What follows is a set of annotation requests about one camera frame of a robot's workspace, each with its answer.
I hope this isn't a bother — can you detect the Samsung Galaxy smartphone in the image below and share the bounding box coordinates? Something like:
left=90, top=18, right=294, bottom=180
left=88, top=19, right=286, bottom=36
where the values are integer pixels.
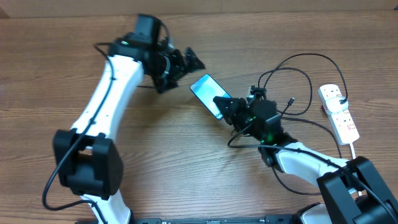
left=190, top=74, right=231, bottom=119

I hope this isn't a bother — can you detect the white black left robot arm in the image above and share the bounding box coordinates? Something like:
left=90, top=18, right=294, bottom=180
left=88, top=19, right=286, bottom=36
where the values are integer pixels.
left=52, top=14, right=205, bottom=223

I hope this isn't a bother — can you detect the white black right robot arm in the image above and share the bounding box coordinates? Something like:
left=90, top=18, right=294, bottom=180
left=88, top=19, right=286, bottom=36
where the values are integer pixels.
left=213, top=96, right=397, bottom=223

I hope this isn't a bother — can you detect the white USB charger plug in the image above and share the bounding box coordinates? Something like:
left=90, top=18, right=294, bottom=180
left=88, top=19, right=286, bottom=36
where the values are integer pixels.
left=324, top=96, right=349, bottom=114

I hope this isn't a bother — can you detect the white power strip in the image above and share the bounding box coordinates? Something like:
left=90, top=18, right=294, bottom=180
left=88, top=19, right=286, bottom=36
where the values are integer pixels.
left=318, top=84, right=359, bottom=145

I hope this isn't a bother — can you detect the black USB charging cable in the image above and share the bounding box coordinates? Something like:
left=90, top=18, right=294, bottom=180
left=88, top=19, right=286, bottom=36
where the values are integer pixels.
left=257, top=53, right=349, bottom=196

